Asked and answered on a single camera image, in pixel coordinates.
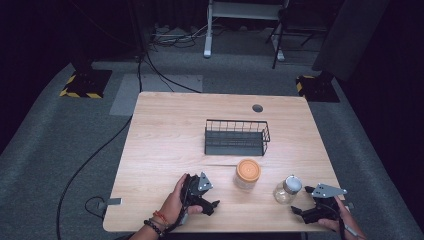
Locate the right hand-held gripper cable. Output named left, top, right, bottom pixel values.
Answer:
left=334, top=199, right=359, bottom=240

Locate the black wire basket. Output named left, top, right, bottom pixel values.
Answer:
left=203, top=118, right=271, bottom=157

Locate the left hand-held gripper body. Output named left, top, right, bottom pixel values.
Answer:
left=181, top=171, right=214, bottom=209

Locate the white desk frame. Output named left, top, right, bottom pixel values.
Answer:
left=203, top=0, right=290, bottom=63

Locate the black bead bracelet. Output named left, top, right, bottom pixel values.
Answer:
left=143, top=218, right=165, bottom=237

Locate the hand-held gripper cable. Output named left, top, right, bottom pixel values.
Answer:
left=334, top=199, right=359, bottom=240
left=164, top=174, right=192, bottom=235

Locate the black metal stand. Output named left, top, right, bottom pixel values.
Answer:
left=265, top=8, right=329, bottom=70

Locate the person's left hand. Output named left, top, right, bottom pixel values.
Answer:
left=159, top=173, right=203, bottom=228

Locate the glass jar with silver lid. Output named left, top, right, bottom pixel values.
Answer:
left=273, top=174, right=303, bottom=205

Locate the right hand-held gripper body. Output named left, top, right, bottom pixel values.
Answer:
left=311, top=183, right=348, bottom=222

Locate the person's right hand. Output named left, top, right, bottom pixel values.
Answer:
left=318, top=196, right=360, bottom=240

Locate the small black cable loop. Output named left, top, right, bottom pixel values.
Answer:
left=84, top=195, right=108, bottom=220

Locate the grey curtain panel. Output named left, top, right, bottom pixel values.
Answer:
left=311, top=0, right=391, bottom=82

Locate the thin black floor cable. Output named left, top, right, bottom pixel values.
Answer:
left=144, top=51, right=203, bottom=94

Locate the red string bracelet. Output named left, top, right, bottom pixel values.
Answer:
left=152, top=209, right=170, bottom=226

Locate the left hand-held gripper cable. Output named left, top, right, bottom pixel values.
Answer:
left=164, top=174, right=192, bottom=235

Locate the striped black stand base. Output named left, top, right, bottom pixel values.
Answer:
left=295, top=74, right=341, bottom=103
left=59, top=69, right=113, bottom=100

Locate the long black floor cable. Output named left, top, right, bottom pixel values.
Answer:
left=55, top=49, right=148, bottom=240

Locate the glass jar with orange lid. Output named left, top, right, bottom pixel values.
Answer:
left=233, top=158, right=263, bottom=191

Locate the bundle of cables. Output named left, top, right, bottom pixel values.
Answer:
left=148, top=23, right=209, bottom=50

